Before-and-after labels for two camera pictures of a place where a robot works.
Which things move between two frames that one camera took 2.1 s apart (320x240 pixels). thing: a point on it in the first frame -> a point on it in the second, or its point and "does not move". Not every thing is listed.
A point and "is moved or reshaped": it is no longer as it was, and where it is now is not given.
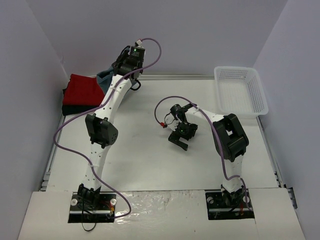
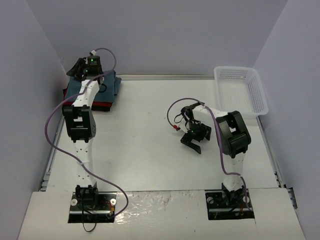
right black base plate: (237, 205) does not move
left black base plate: (92, 208) does not move
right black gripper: (176, 136) -> (195, 136)
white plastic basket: (238, 92) does not move
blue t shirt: (104, 78) is moved or reshaped
